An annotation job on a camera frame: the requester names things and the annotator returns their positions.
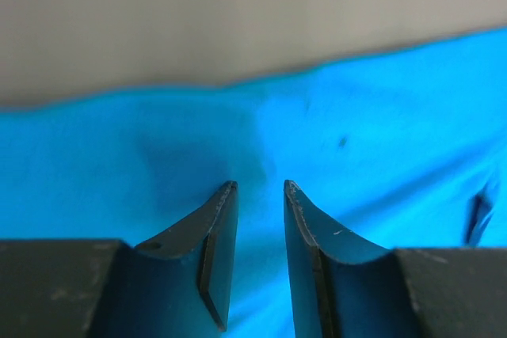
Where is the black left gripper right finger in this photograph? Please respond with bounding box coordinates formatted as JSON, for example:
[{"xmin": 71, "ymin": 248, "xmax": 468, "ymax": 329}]
[{"xmin": 284, "ymin": 180, "xmax": 506, "ymax": 337}]

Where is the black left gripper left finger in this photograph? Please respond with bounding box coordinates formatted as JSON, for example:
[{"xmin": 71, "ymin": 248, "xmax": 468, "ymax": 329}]
[{"xmin": 1, "ymin": 181, "xmax": 238, "ymax": 337}]

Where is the blue t shirt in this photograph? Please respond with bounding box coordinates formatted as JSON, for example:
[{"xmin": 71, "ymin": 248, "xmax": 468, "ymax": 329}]
[{"xmin": 1, "ymin": 29, "xmax": 506, "ymax": 337}]

